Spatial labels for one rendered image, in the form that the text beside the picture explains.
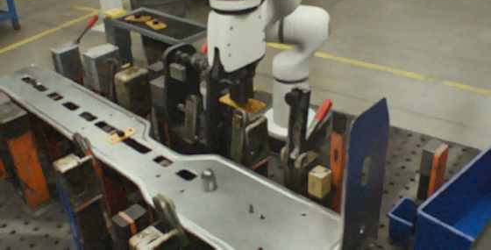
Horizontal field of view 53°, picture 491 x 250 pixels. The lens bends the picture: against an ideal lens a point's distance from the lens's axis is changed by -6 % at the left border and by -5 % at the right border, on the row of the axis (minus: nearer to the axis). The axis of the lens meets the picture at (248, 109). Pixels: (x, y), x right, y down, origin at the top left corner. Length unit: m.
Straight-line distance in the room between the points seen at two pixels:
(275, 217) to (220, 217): 0.11
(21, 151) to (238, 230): 0.79
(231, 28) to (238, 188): 0.42
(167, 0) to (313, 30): 2.67
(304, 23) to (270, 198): 0.63
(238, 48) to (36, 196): 1.01
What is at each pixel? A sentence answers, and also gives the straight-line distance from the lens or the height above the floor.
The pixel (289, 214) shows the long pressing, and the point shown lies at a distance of 1.07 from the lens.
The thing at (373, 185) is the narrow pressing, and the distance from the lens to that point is 0.84.
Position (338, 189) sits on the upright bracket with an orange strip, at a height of 1.02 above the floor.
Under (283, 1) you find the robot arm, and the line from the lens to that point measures 1.40.
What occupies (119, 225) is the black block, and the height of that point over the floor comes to 0.99.
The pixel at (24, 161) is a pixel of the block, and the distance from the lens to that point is 1.63.
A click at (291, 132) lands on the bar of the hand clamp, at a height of 1.12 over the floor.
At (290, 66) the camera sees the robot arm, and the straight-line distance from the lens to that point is 1.62.
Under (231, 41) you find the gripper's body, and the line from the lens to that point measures 0.85.
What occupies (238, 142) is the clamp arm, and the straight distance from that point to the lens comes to 1.24.
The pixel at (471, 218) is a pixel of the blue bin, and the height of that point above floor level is 1.03.
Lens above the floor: 1.69
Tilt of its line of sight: 29 degrees down
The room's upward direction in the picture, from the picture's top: 3 degrees counter-clockwise
